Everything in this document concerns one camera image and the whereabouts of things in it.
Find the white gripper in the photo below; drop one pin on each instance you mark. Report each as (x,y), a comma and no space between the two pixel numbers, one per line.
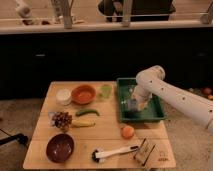
(142,96)

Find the grey blue sponge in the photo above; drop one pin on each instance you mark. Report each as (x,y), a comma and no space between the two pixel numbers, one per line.
(132,105)

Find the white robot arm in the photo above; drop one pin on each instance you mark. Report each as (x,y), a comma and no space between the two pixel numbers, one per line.
(151,81)

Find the green plastic tray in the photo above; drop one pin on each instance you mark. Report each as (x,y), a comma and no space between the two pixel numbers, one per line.
(152,113)

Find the orange fruit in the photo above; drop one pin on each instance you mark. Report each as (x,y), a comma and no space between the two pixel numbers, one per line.
(127,132)

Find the light green cup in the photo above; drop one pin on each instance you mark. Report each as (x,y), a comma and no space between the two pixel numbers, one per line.
(105,91)

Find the wooden box with black rim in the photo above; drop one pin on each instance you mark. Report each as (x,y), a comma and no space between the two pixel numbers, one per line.
(144,151)

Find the green chili pepper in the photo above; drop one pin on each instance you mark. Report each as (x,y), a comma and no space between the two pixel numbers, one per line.
(86,111)

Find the orange bowl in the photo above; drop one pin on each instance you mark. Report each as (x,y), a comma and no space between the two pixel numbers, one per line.
(83,94)

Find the white dish brush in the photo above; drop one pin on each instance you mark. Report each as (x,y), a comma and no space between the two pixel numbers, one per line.
(99,155)

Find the yellow corn cob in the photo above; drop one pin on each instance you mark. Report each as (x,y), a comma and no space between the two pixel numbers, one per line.
(81,123)

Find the white cup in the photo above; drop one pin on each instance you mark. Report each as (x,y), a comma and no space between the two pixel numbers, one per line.
(63,97)

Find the bunch of brown grapes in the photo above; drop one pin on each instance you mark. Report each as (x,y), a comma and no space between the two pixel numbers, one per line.
(61,120)

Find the dark maroon bowl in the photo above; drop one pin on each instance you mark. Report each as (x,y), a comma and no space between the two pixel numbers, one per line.
(60,148)

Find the dark chair in background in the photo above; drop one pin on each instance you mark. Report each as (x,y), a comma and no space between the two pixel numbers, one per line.
(142,10)

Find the black chair leg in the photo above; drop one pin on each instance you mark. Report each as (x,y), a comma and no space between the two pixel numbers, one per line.
(21,138)

